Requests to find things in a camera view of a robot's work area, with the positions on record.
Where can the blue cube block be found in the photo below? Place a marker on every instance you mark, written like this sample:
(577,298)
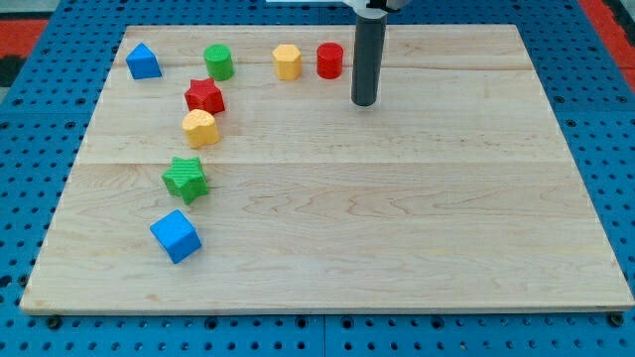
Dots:
(176,235)

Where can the yellow heart block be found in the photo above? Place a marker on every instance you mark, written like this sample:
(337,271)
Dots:
(200,128)

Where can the yellow hexagon block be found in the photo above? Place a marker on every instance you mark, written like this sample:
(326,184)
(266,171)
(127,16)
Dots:
(287,61)

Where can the wooden board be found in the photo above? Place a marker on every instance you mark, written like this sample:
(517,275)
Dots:
(456,192)

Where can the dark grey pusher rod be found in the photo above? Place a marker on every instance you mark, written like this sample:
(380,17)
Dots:
(367,58)

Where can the red star block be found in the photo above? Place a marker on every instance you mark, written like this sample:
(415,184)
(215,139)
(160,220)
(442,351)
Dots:
(204,95)

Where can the red cylinder block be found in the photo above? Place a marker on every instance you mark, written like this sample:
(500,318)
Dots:
(330,60)

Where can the green cylinder block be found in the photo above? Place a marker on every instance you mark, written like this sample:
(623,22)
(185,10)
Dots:
(218,62)

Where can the blue triangle block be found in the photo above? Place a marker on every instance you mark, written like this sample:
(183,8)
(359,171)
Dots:
(142,63)

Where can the green star block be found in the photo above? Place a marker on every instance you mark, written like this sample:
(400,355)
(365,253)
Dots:
(186,179)

